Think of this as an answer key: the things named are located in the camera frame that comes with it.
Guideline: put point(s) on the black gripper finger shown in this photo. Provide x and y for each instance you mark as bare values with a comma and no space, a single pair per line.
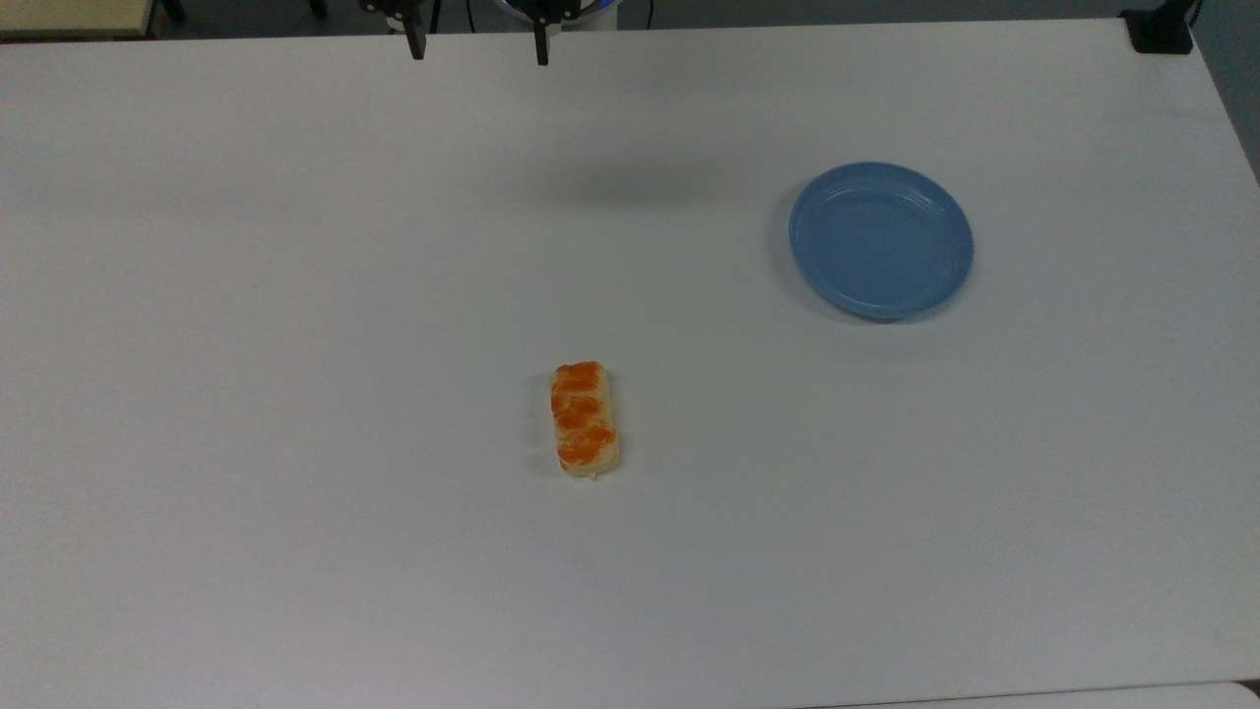
417,39
541,44

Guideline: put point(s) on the orange glazed bread loaf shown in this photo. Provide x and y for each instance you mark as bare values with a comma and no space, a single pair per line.
585,419

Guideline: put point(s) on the blue round plate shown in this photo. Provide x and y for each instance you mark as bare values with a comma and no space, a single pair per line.
880,241

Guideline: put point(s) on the light wooden table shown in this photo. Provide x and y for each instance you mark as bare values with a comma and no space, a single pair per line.
74,15

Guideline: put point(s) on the black table clamp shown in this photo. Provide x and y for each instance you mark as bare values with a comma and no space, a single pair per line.
1162,30

